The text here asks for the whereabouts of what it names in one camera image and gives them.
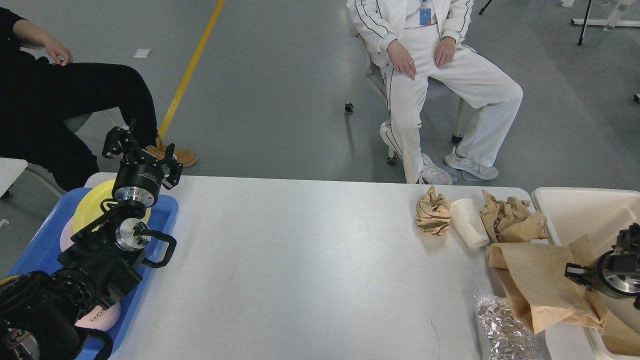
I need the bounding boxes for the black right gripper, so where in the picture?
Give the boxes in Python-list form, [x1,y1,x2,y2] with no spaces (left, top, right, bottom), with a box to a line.
[564,250,640,299]

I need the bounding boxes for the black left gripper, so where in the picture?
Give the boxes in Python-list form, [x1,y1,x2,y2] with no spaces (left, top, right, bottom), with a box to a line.
[102,126,184,208]

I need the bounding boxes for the brown paper sheet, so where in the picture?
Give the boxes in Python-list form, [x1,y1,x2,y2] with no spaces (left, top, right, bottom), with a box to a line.
[488,234,609,334]

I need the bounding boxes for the yellow plate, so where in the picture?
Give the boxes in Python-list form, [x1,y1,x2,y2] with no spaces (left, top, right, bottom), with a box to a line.
[73,177,152,234]

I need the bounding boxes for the clear plastic wrap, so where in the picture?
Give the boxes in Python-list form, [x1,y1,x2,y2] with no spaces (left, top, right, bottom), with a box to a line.
[474,287,551,360]

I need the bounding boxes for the white paper cup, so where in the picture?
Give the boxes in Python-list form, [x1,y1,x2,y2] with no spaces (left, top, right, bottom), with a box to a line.
[450,198,489,249]

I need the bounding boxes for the brown paper ball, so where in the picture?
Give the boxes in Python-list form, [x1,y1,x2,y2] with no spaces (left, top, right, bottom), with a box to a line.
[414,186,452,238]

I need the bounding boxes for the pink ribbed mug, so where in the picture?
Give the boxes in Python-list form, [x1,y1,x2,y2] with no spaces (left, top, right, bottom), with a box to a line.
[75,302,122,331]

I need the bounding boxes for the brown paper bag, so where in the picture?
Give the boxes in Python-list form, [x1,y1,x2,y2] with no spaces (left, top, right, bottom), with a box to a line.
[599,310,640,357]

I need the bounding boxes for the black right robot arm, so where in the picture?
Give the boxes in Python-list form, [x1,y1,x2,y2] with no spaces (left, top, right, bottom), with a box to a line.
[564,223,640,310]

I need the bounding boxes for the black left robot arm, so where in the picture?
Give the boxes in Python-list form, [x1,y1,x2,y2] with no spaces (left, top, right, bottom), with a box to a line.
[0,127,184,360]

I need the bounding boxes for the cream plastic bin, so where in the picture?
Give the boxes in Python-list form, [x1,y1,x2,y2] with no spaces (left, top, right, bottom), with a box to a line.
[532,187,640,360]

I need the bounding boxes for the pink plate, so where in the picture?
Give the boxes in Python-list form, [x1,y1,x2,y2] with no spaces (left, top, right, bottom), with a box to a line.
[59,218,74,252]

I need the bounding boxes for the person in black trousers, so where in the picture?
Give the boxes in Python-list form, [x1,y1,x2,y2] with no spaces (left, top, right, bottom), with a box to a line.
[0,7,166,191]

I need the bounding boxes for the white side table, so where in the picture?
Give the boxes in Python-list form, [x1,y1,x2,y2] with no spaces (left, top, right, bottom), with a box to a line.
[0,157,28,197]

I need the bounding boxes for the blue plastic tray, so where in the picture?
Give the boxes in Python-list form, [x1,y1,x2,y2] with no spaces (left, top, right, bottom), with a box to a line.
[8,187,179,360]

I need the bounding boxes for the white office chair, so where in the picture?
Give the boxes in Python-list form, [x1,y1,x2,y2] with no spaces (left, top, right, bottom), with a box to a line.
[344,27,466,144]

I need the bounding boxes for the white stand base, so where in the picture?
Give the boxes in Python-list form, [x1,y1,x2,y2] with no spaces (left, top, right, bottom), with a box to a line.
[570,0,640,46]

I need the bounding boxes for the person in white tracksuit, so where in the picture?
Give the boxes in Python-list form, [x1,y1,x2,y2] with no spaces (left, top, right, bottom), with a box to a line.
[346,0,523,185]

